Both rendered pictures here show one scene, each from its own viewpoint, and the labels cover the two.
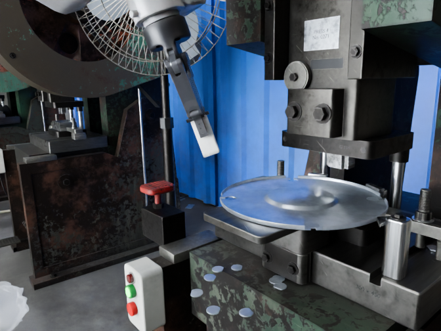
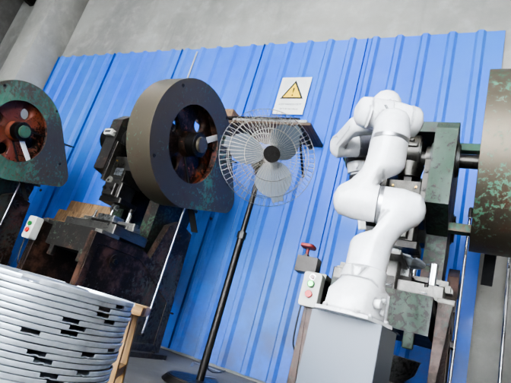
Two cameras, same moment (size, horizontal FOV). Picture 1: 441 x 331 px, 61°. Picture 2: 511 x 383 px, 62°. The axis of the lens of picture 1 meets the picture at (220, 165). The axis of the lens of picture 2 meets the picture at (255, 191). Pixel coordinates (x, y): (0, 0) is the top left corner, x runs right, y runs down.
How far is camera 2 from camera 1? 147 cm
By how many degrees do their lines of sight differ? 37
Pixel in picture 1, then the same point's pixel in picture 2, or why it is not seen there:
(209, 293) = not seen: hidden behind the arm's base
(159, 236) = (312, 267)
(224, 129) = (201, 276)
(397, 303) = (435, 292)
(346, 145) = (407, 243)
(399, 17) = (438, 200)
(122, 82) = (192, 203)
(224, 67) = (217, 229)
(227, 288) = not seen: hidden behind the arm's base
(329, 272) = (405, 286)
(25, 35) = (164, 147)
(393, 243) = (433, 271)
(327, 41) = not seen: hidden behind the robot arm
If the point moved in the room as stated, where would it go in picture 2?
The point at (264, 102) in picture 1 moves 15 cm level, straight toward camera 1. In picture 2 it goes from (250, 261) to (256, 260)
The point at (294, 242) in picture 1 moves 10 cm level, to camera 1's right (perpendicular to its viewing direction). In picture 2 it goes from (393, 271) to (411, 278)
